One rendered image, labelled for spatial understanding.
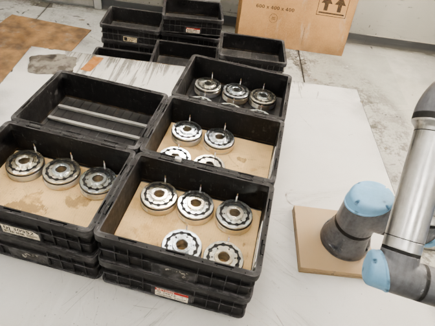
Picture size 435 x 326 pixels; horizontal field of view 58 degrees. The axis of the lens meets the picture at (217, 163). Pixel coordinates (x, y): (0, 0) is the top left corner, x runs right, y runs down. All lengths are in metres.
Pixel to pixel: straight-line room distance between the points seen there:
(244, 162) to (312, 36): 2.72
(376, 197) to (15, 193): 0.99
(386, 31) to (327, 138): 2.77
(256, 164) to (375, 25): 3.18
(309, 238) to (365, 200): 0.24
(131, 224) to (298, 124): 0.91
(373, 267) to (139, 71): 1.41
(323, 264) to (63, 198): 0.77
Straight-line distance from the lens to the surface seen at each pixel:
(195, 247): 1.01
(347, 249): 1.24
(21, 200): 1.20
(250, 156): 1.30
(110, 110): 1.45
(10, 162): 1.27
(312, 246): 1.26
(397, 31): 4.40
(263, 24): 3.80
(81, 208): 1.14
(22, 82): 1.88
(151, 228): 1.08
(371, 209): 1.12
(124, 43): 2.84
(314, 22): 3.87
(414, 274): 0.87
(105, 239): 0.95
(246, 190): 1.11
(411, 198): 0.85
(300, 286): 1.20
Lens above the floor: 1.70
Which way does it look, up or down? 44 degrees down
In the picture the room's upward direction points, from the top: 9 degrees clockwise
